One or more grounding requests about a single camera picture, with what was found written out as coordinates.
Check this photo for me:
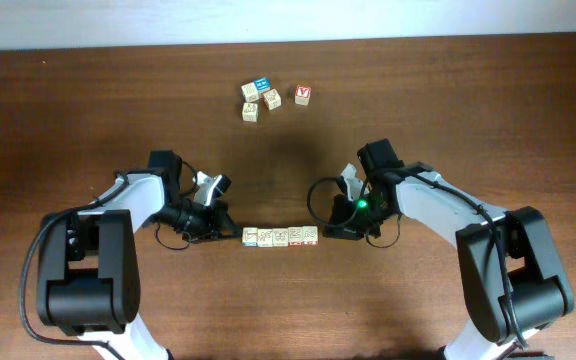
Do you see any block with red V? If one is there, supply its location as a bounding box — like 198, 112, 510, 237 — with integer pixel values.
295, 85, 312, 106

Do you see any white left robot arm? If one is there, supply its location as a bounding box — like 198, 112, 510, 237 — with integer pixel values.
37, 168, 240, 359

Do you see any block with donkey picture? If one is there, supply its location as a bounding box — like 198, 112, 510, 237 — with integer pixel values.
241, 82, 259, 103

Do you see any small blue block edge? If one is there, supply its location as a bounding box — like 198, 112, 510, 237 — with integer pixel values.
242, 102, 259, 122

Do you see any block with red E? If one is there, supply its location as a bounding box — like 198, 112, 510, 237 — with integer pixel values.
263, 89, 282, 111

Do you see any block with bird picture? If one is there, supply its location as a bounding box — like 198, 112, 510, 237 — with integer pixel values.
257, 228, 273, 247

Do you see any block with red I and fish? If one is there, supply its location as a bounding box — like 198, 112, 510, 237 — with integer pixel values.
288, 227, 304, 246

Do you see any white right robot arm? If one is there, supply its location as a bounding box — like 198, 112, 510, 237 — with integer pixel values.
323, 160, 575, 359

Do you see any block with red letter side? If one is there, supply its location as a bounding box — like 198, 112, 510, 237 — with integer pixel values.
302, 226, 319, 245

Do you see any block with blue letter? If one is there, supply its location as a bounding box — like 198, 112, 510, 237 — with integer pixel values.
254, 77, 271, 94

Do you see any block with butterfly picture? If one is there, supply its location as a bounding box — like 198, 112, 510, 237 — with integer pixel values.
272, 228, 289, 247

